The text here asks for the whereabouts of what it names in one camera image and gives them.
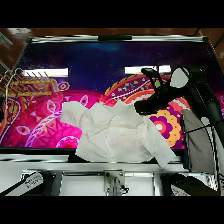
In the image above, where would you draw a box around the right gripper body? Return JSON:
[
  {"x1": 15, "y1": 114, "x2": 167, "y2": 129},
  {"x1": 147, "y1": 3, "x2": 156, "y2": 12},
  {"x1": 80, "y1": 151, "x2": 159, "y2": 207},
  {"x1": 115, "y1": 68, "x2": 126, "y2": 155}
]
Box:
[{"x1": 134, "y1": 94, "x2": 168, "y2": 116}]

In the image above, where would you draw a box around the white shirt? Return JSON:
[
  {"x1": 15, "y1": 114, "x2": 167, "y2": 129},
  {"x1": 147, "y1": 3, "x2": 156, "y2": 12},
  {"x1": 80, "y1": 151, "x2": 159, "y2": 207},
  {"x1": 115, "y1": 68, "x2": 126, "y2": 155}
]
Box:
[{"x1": 60, "y1": 100, "x2": 177, "y2": 169}]

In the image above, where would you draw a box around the grey striped shirt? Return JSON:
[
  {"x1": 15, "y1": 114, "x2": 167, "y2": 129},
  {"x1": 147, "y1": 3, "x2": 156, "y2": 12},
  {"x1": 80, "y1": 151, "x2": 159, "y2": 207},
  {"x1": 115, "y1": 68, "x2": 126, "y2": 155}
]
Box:
[{"x1": 182, "y1": 109, "x2": 218, "y2": 174}]

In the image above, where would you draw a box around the brown clothes hanger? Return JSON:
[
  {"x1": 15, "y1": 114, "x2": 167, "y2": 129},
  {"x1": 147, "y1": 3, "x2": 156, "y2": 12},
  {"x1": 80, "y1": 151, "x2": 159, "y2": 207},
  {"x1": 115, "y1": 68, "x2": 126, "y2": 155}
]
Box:
[{"x1": 0, "y1": 68, "x2": 23, "y2": 99}]

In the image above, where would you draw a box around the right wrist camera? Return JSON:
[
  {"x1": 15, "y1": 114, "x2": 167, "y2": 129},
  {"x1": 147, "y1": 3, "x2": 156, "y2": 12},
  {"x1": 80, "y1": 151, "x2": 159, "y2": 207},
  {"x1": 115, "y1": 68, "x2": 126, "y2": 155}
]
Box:
[{"x1": 141, "y1": 67, "x2": 162, "y2": 92}]

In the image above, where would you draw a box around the black cable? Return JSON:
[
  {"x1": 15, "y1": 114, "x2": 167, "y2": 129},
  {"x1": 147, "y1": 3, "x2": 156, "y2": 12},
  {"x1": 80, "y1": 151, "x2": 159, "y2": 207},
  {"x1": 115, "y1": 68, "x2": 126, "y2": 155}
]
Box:
[{"x1": 154, "y1": 57, "x2": 190, "y2": 80}]

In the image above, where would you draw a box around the silver frame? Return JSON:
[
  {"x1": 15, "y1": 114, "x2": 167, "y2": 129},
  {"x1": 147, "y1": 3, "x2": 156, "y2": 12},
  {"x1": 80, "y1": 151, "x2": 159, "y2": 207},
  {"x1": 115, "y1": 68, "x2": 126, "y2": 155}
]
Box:
[{"x1": 0, "y1": 34, "x2": 224, "y2": 197}]

